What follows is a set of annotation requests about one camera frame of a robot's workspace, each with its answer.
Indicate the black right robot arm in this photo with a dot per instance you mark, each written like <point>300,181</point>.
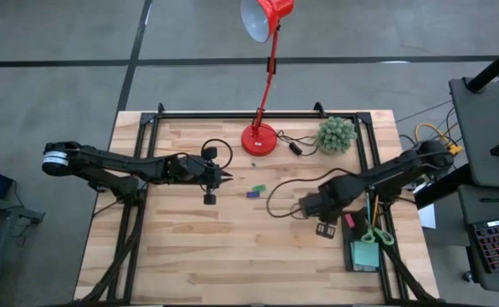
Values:
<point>394,170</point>

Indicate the grey side table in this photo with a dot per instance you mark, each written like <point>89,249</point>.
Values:
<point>479,128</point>

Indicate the green clip box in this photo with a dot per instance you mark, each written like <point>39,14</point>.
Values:
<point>259,188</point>

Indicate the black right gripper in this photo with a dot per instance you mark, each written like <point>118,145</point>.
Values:
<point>317,204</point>

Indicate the white paper sheet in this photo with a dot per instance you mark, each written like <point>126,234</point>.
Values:
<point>427,217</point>

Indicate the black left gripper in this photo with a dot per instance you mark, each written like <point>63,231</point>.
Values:
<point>193,168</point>

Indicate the potted green artificial plant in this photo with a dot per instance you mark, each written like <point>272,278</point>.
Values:
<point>336,135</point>

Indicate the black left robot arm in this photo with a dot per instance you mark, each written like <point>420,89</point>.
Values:
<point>117,162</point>

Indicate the red desk lamp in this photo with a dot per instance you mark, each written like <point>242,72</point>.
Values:
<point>257,140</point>

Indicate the black diagonal bar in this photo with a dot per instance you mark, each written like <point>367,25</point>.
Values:
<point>445,187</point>

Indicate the teal sticky note pad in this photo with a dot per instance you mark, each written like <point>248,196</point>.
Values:
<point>365,255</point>

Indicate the black mesh desk organizer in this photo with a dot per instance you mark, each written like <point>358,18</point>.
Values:
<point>346,256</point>

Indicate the black pole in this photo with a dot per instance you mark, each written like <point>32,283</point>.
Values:
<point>492,68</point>

